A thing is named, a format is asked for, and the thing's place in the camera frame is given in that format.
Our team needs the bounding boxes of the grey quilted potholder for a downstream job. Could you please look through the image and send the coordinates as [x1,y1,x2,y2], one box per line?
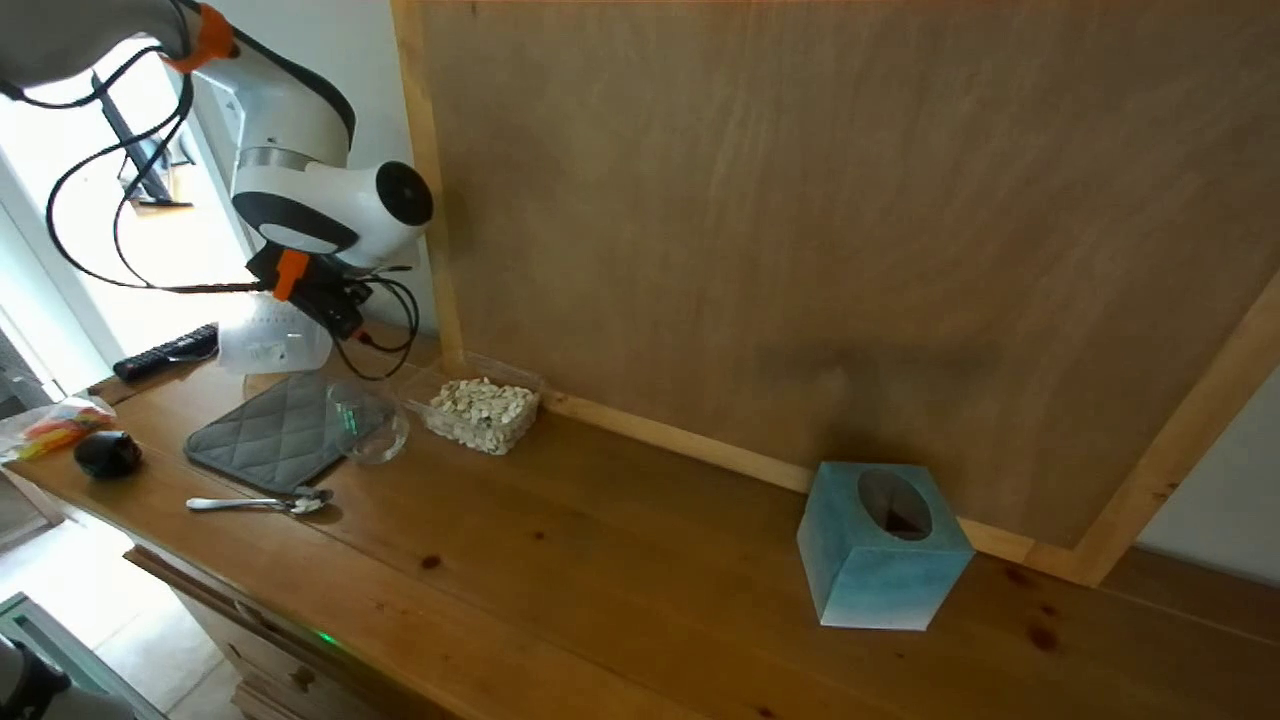
[181,373,359,496]

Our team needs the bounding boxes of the clear drinking glass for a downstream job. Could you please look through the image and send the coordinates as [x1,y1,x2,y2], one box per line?
[325,374,411,467]

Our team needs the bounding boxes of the clear container of white seeds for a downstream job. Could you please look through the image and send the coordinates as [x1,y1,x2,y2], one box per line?
[405,355,549,458]

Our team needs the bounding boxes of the wooden drawer front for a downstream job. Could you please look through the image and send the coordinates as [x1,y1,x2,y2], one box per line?
[125,539,463,720]

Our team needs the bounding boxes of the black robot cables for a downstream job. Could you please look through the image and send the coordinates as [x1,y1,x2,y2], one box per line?
[45,71,422,383]

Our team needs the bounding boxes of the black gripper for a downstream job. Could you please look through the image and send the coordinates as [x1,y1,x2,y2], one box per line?
[242,241,377,338]

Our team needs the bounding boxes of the clear plastic measuring jug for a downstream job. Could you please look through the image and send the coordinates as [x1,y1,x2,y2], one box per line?
[216,301,337,379]

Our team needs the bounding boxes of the metal spoon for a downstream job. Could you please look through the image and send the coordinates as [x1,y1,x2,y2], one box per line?
[182,488,330,525]

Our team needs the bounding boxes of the black round computer mouse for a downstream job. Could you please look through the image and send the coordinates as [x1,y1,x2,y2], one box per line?
[70,426,148,482]

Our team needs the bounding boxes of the teal wooden box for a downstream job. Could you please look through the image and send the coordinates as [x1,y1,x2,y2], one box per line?
[793,458,976,635]

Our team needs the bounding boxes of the black remote control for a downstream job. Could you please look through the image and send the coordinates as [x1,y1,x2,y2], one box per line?
[109,318,222,387]

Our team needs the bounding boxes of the wooden backboard panel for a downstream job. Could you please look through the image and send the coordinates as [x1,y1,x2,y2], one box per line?
[387,0,1280,590]

